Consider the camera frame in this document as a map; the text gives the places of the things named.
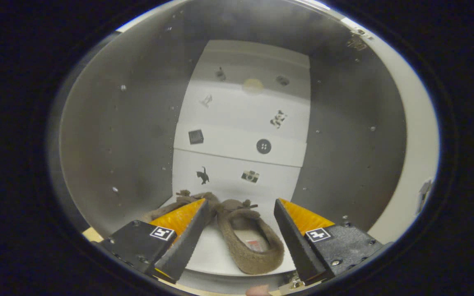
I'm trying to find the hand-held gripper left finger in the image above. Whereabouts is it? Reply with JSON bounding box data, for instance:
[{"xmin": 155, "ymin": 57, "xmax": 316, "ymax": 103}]
[{"xmin": 97, "ymin": 199, "xmax": 211, "ymax": 284}]

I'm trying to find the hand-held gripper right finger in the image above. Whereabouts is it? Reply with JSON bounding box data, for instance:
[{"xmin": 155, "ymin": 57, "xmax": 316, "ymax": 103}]
[{"xmin": 274, "ymin": 198, "xmax": 386, "ymax": 286}]

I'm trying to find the brown slipper shoe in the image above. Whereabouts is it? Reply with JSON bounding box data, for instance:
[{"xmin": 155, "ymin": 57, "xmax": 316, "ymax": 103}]
[
  {"xmin": 140, "ymin": 190, "xmax": 221, "ymax": 224},
  {"xmin": 216, "ymin": 199, "xmax": 285, "ymax": 275}
]

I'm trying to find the dark grey shoe cabinet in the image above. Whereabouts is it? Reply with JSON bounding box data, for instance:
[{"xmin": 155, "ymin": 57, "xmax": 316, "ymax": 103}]
[{"xmin": 56, "ymin": 0, "xmax": 410, "ymax": 294}]

